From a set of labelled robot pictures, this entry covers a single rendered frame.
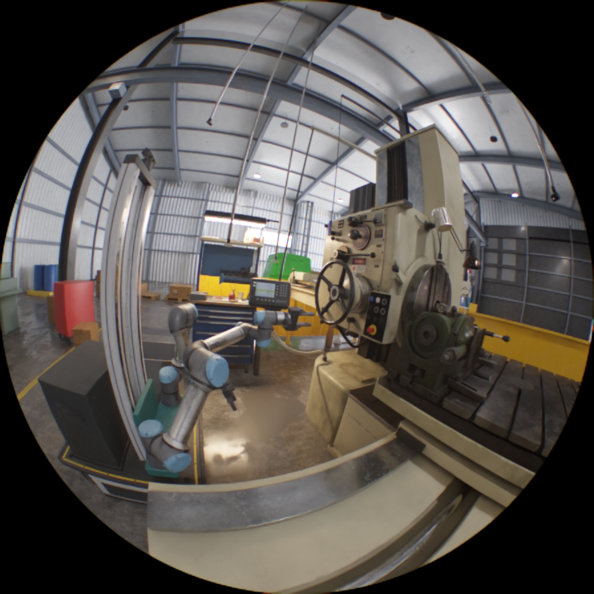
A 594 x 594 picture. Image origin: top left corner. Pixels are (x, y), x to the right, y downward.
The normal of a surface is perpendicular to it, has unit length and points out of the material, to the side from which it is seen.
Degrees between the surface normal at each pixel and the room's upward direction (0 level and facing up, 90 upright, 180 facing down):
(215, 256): 90
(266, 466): 0
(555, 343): 90
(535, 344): 90
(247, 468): 0
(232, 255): 90
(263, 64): 169
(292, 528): 0
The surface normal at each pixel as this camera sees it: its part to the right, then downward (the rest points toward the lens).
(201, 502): 0.13, -0.99
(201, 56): -0.05, 1.00
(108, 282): 0.38, 0.15
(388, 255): -0.90, -0.07
